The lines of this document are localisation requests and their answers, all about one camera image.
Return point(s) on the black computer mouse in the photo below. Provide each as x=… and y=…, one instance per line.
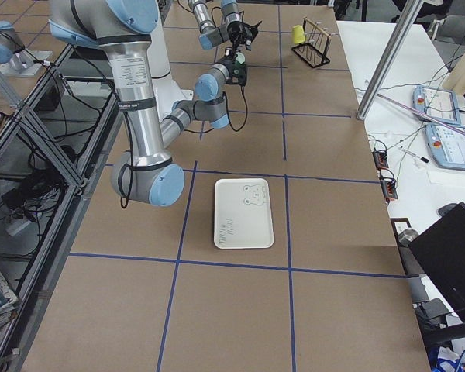
x=446, y=209

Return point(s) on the black marker pen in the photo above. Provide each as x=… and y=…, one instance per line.
x=414, y=155

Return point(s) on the cream bear tray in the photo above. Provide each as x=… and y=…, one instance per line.
x=242, y=214

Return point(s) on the orange power connector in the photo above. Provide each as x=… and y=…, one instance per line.
x=389, y=189
x=380, y=160

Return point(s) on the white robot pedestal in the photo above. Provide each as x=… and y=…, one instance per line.
x=166, y=89

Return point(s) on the black laptop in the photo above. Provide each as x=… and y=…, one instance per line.
x=440, y=252

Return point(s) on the yellow cup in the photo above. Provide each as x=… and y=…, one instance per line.
x=298, y=34

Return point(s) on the green cup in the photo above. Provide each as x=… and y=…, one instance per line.
x=239, y=59

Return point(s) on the teach pendant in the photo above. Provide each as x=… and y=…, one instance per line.
x=446, y=146
x=439, y=103

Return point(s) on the upper teach pendant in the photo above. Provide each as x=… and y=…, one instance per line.
x=439, y=103

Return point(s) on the black wire cup rack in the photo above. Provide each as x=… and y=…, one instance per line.
x=315, y=50

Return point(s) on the orange power connector far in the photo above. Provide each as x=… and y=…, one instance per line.
x=380, y=160

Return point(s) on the lower teach pendant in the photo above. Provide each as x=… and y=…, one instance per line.
x=446, y=146

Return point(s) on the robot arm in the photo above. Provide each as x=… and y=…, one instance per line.
x=155, y=109
x=213, y=34

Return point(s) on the small metal cup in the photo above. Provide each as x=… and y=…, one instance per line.
x=406, y=236

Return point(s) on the aluminium frame post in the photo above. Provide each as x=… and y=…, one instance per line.
x=401, y=29

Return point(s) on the orange power connector near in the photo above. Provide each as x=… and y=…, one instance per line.
x=389, y=189

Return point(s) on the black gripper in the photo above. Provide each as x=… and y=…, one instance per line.
x=232, y=68
x=239, y=32

